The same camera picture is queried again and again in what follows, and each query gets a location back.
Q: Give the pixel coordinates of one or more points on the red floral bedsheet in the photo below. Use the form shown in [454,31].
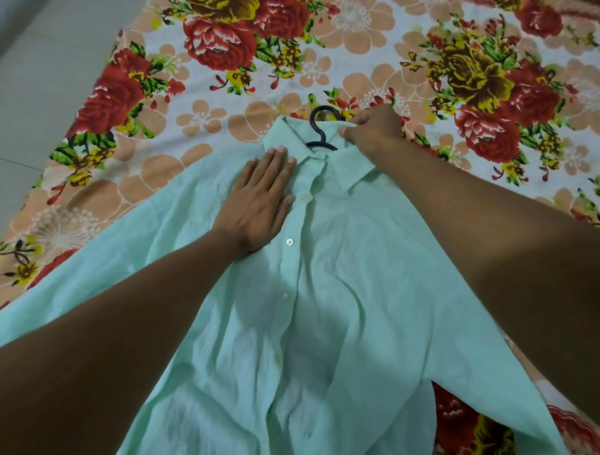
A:
[468,84]

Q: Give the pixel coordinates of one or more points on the mint green shirt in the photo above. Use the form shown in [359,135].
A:
[351,304]

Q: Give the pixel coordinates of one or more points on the person's left hand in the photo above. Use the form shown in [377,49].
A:
[255,206]

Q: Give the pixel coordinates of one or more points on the black hanger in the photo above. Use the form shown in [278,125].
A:
[321,131]

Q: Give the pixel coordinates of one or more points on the person's right hand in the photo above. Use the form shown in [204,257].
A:
[375,131]

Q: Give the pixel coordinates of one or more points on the person's left forearm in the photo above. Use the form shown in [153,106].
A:
[103,356]

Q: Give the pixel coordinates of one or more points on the person's right forearm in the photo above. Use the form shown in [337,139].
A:
[506,244]

